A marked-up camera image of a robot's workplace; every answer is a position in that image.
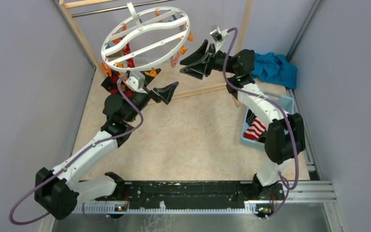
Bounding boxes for blue crumpled cloth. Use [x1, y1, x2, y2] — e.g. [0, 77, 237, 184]
[250, 52, 298, 89]

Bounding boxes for black striped sock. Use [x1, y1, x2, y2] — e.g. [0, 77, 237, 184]
[245, 109, 266, 143]

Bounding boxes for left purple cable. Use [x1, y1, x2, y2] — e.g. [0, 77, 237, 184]
[9, 76, 144, 225]

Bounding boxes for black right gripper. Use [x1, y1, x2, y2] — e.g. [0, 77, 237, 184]
[179, 40, 236, 80]

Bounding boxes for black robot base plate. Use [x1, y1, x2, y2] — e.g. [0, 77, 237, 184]
[97, 181, 285, 210]

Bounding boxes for light blue perforated basket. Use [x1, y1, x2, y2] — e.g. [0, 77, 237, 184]
[240, 91, 295, 151]

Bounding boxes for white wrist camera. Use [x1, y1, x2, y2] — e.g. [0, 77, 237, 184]
[125, 71, 145, 92]
[210, 25, 228, 42]

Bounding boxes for light wooden rack frame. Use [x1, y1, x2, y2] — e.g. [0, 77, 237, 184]
[58, 0, 253, 100]

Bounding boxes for red white striped sock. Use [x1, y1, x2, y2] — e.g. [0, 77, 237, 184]
[243, 118, 267, 142]

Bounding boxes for white round clip hanger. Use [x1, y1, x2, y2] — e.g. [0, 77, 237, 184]
[100, 2, 192, 72]

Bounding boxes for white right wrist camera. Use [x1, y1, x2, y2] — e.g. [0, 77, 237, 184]
[210, 25, 228, 42]

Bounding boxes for metal hanging rod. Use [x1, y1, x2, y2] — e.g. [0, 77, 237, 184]
[71, 0, 172, 18]

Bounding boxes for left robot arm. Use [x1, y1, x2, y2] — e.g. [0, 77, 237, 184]
[34, 71, 179, 220]

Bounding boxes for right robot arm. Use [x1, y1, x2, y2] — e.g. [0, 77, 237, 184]
[180, 40, 305, 199]

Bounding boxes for red snowflake sock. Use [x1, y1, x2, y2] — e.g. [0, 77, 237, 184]
[109, 44, 135, 97]

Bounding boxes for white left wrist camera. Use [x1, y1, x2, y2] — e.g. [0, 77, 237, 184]
[125, 71, 145, 92]

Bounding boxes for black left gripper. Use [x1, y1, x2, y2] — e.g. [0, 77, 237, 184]
[124, 68, 178, 122]

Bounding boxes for black orange sock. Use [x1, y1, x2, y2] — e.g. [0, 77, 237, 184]
[101, 75, 118, 94]

